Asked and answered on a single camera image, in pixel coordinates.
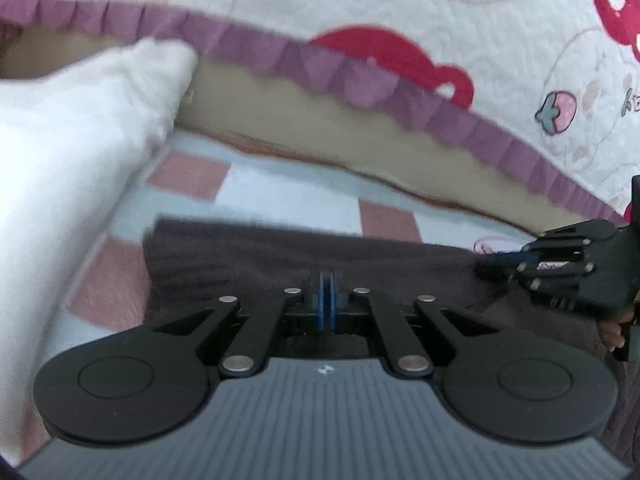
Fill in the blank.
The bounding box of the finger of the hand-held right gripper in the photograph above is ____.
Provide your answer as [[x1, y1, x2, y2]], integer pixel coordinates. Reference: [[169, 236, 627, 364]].
[[521, 219, 619, 262], [490, 252, 602, 292]]

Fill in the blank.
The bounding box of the white pillow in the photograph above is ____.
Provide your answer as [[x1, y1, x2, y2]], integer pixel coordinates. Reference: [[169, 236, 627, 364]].
[[0, 39, 202, 467]]

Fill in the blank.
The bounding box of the dark brown knit sweater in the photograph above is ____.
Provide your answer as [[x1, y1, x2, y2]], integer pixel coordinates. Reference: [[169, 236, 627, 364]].
[[142, 216, 640, 463]]

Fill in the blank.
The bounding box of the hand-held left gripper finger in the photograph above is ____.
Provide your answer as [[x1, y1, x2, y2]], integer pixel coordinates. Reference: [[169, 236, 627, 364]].
[[325, 270, 502, 379], [151, 270, 327, 379]]

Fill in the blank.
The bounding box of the person's right hand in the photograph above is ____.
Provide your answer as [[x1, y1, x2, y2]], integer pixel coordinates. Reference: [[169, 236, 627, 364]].
[[599, 304, 627, 352]]

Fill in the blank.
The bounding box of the bear printed bedspread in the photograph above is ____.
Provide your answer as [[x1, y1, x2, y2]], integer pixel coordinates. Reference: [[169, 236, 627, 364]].
[[0, 0, 640, 227]]

